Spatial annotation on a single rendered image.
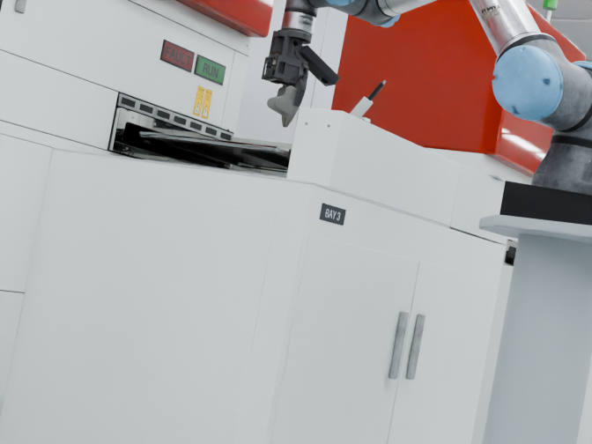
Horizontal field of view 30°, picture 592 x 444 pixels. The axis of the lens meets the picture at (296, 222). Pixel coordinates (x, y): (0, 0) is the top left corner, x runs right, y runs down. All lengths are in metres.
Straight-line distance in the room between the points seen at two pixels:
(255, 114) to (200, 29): 2.84
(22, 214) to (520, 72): 1.02
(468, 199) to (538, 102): 0.69
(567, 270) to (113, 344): 0.85
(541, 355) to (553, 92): 0.45
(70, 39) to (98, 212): 0.37
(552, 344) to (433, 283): 0.54
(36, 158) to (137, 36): 0.39
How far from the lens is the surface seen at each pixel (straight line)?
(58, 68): 2.31
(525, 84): 1.89
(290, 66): 2.51
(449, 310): 2.52
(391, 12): 2.51
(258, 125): 5.50
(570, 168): 1.97
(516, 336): 1.96
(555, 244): 1.95
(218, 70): 2.71
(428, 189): 2.34
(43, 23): 2.28
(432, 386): 2.51
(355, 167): 2.05
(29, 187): 2.28
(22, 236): 2.28
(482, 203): 2.61
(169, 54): 2.57
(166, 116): 2.57
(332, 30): 6.04
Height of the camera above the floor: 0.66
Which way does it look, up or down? 2 degrees up
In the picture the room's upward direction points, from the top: 10 degrees clockwise
